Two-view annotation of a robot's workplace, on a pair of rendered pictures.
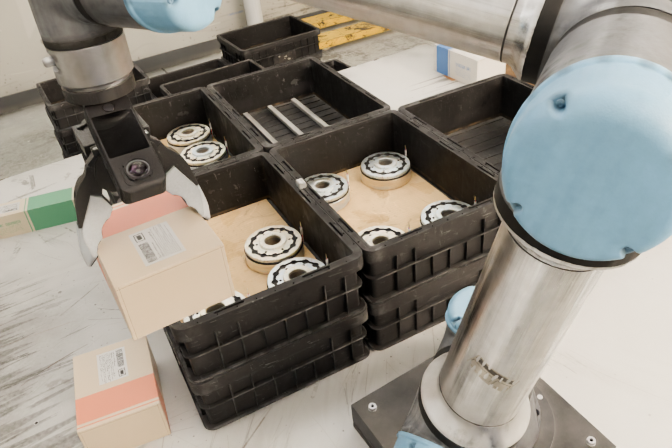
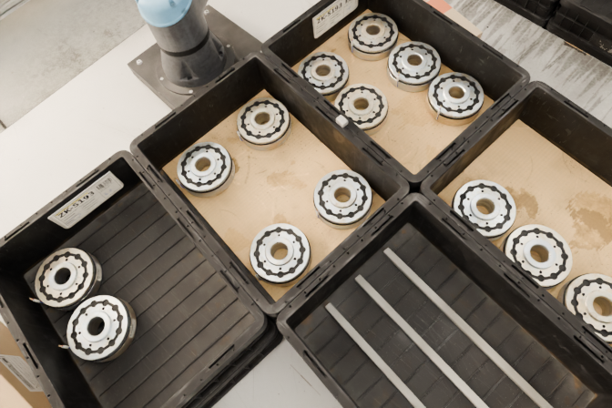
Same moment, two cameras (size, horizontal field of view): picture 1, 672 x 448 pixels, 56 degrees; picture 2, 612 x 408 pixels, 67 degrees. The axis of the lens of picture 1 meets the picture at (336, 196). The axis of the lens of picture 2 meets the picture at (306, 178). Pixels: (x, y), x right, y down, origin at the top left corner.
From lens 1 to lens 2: 1.35 m
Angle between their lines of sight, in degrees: 82
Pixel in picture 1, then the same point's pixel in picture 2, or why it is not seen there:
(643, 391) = (101, 123)
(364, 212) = (293, 187)
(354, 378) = not seen: hidden behind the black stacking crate
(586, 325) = not seen: hidden behind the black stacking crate
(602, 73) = not seen: outside the picture
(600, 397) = (128, 114)
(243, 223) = (413, 151)
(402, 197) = (258, 218)
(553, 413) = (156, 73)
